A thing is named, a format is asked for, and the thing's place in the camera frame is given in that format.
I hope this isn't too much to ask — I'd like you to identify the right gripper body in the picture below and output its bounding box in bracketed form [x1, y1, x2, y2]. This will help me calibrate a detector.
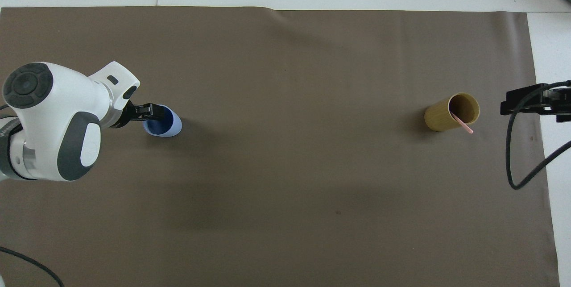
[542, 88, 571, 123]

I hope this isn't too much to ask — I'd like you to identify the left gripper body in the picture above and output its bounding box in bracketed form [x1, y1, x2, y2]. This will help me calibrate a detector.
[111, 101, 137, 129]

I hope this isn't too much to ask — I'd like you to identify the blue cup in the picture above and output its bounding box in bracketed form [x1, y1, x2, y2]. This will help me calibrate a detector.
[142, 104, 183, 138]

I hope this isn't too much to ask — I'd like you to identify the tan cylindrical cup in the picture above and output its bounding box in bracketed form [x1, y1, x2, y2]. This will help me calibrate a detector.
[424, 93, 481, 133]

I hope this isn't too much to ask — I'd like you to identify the black cable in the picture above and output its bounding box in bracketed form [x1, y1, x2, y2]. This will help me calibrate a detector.
[0, 246, 66, 287]
[505, 80, 571, 191]

